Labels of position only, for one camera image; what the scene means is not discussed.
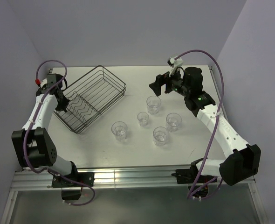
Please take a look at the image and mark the aluminium mounting rail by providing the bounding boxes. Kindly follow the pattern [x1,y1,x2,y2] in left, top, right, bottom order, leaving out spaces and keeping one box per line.
[11,165,256,192]

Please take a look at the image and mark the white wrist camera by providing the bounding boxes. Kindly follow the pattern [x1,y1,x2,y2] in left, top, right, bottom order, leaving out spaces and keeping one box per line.
[39,78,48,90]
[167,56,183,77]

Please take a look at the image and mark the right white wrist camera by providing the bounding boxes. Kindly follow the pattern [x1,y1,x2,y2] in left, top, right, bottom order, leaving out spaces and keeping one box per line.
[167,56,183,77]

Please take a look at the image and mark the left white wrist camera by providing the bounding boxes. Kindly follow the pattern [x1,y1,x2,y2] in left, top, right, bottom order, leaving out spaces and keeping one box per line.
[39,78,48,90]

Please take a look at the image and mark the black wire dish rack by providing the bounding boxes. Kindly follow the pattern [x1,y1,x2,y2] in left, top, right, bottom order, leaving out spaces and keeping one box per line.
[54,65,126,134]

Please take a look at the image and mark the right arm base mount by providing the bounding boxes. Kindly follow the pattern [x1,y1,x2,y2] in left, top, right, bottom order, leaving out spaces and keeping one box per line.
[171,168,217,184]

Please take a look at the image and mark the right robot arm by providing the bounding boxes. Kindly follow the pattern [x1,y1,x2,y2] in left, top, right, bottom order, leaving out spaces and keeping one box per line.
[149,67,261,186]

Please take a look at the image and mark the small clear glass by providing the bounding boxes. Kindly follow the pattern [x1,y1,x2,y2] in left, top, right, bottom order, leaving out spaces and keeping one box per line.
[137,112,149,126]

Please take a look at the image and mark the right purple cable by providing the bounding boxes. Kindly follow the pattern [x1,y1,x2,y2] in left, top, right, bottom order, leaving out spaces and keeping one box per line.
[186,49,224,199]

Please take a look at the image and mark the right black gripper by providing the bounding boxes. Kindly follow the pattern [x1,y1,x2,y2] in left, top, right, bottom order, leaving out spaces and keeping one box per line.
[149,65,190,97]

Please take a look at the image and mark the clear glass back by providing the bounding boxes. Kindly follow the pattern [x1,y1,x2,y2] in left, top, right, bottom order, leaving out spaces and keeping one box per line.
[146,96,161,115]

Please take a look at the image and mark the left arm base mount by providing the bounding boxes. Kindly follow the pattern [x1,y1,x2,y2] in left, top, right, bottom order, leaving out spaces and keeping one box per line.
[51,172,96,201]

